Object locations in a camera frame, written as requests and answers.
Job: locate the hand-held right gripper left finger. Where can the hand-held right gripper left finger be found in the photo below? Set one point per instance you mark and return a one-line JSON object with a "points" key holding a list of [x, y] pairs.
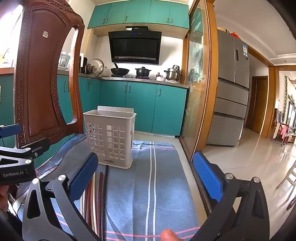
{"points": [[84, 176]]}

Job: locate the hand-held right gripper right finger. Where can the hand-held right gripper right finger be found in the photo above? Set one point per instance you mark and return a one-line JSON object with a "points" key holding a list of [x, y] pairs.
{"points": [[207, 176]]}

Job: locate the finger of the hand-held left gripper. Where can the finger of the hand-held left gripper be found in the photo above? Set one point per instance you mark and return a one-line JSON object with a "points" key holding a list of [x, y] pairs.
{"points": [[34, 147], [9, 130]]}

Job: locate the black chopstick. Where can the black chopstick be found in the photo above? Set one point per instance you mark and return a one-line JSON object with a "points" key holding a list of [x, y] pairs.
{"points": [[105, 197]]}

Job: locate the white plastic utensil basket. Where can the white plastic utensil basket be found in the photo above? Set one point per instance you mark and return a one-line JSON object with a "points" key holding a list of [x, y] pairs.
{"points": [[108, 139]]}

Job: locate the person's left hand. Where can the person's left hand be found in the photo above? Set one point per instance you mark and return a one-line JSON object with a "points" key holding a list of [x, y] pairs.
{"points": [[3, 197]]}

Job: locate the person's right hand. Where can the person's right hand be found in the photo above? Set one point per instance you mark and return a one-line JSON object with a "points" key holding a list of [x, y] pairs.
{"points": [[170, 236]]}

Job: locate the carved wooden chair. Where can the carved wooden chair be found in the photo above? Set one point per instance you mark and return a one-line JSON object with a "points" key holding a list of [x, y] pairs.
{"points": [[41, 81]]}

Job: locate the striped blue cloth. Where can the striped blue cloth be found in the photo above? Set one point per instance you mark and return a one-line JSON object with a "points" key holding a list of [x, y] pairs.
{"points": [[143, 185]]}

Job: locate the light wooden stool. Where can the light wooden stool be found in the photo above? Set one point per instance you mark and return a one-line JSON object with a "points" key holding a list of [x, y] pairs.
{"points": [[286, 180]]}

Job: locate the grey refrigerator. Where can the grey refrigerator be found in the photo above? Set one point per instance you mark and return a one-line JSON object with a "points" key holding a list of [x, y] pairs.
{"points": [[231, 92]]}

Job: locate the white dish rack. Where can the white dish rack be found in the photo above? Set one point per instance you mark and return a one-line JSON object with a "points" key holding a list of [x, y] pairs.
{"points": [[63, 61]]}

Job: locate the brown wooden door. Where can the brown wooden door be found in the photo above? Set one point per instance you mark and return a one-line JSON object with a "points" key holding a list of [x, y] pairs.
{"points": [[259, 104]]}

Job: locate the pink garment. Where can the pink garment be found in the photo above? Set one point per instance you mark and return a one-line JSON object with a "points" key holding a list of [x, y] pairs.
{"points": [[283, 131]]}

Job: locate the teal base cabinets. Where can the teal base cabinets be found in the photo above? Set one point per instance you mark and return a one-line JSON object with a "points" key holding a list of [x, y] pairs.
{"points": [[138, 104]]}

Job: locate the black countertop appliance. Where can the black countertop appliance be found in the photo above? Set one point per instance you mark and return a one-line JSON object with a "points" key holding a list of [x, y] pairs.
{"points": [[83, 66]]}

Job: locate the wood framed glass door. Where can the wood framed glass door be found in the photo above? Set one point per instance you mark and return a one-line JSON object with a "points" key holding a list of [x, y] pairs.
{"points": [[196, 81]]}

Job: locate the silver pot lid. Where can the silver pot lid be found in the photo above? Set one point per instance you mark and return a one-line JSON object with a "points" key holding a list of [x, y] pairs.
{"points": [[96, 66]]}

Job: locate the stainless steel pot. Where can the stainless steel pot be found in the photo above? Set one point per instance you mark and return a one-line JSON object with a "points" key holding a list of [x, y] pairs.
{"points": [[172, 74]]}

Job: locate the pink small container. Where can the pink small container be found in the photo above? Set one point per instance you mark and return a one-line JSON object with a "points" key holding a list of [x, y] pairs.
{"points": [[160, 77]]}

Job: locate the black wok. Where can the black wok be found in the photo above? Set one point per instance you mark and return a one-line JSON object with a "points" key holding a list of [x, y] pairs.
{"points": [[120, 71]]}

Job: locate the black lidded pot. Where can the black lidded pot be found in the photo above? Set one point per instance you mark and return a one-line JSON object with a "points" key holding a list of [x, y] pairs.
{"points": [[143, 72]]}

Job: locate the black range hood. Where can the black range hood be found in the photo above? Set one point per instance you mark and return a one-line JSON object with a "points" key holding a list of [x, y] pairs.
{"points": [[135, 46]]}

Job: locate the red bag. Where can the red bag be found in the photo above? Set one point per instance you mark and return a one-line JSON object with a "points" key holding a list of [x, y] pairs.
{"points": [[235, 35]]}

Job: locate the teal wall cabinets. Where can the teal wall cabinets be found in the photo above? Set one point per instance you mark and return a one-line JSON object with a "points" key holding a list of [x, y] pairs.
{"points": [[138, 11]]}

